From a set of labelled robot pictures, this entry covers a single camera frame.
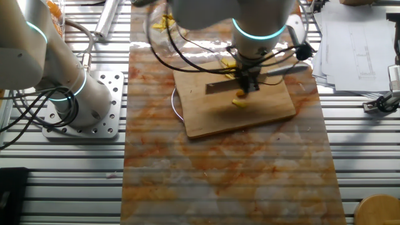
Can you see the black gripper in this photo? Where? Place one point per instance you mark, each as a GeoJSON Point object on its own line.
{"type": "Point", "coordinates": [247, 71]}

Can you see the steel kitchen knife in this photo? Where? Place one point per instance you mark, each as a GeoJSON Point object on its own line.
{"type": "Point", "coordinates": [218, 87]}

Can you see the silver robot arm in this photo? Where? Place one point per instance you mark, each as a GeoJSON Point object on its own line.
{"type": "Point", "coordinates": [25, 56]}

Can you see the cut yellow potato slice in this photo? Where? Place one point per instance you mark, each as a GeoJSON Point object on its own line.
{"type": "Point", "coordinates": [230, 76]}
{"type": "Point", "coordinates": [232, 63]}
{"type": "Point", "coordinates": [223, 64]}
{"type": "Point", "coordinates": [240, 93]}

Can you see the wooden cutting board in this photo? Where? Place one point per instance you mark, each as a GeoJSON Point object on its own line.
{"type": "Point", "coordinates": [218, 115]}

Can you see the orange marble pattern mat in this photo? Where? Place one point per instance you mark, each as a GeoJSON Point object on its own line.
{"type": "Point", "coordinates": [218, 175]}

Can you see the plastic bag of potato pieces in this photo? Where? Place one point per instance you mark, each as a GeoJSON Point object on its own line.
{"type": "Point", "coordinates": [162, 23]}

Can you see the white paper sheet stack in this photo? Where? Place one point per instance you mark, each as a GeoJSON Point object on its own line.
{"type": "Point", "coordinates": [359, 62]}

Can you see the grey green cloth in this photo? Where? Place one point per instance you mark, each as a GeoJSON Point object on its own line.
{"type": "Point", "coordinates": [139, 2]}

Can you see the metal robot mounting plate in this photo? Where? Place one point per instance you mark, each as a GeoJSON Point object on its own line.
{"type": "Point", "coordinates": [109, 125]}

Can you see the white plastic wrap roll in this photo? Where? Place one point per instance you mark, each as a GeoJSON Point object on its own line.
{"type": "Point", "coordinates": [106, 18]}

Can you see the wooden round base stand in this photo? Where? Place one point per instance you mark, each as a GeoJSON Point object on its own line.
{"type": "Point", "coordinates": [378, 209]}

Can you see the orange fruit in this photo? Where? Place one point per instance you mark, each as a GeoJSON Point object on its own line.
{"type": "Point", "coordinates": [54, 9]}
{"type": "Point", "coordinates": [58, 28]}

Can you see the clear plastic fruit container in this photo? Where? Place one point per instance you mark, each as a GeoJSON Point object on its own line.
{"type": "Point", "coordinates": [61, 17]}

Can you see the black plastic case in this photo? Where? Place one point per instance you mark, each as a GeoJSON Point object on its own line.
{"type": "Point", "coordinates": [12, 193]}

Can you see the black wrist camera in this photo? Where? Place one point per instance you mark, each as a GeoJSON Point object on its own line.
{"type": "Point", "coordinates": [303, 53]}

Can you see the grey camera mounting bracket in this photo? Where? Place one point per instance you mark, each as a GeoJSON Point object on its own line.
{"type": "Point", "coordinates": [295, 28]}

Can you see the grey camera on clamp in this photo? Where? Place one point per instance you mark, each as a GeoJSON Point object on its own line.
{"type": "Point", "coordinates": [386, 103]}

